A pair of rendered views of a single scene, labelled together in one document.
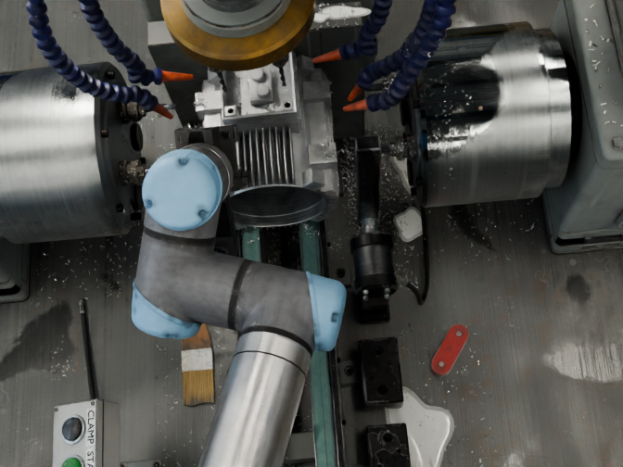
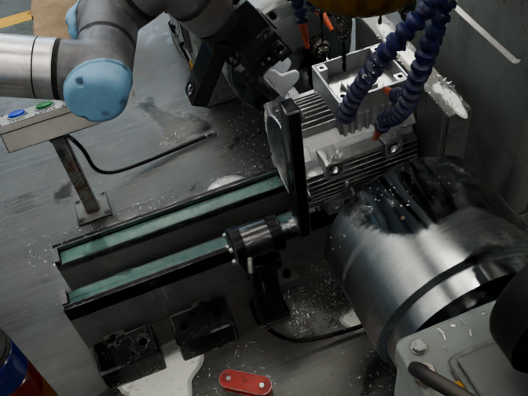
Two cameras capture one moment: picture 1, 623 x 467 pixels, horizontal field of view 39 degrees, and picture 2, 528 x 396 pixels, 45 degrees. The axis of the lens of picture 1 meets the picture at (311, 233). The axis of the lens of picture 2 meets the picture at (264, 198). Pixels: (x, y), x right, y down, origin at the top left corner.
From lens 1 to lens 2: 0.79 m
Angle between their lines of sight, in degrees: 39
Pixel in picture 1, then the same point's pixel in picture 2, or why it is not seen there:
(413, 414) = (180, 372)
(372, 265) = (247, 229)
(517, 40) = (500, 227)
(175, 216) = not seen: outside the picture
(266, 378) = (10, 44)
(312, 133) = (347, 147)
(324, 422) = (134, 275)
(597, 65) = not seen: hidden behind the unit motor
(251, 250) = (265, 185)
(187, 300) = (84, 10)
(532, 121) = (413, 269)
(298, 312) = (78, 57)
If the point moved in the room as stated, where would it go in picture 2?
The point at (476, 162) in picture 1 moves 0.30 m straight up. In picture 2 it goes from (357, 251) to (358, 59)
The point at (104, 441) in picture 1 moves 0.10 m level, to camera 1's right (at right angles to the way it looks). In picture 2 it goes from (66, 115) to (81, 149)
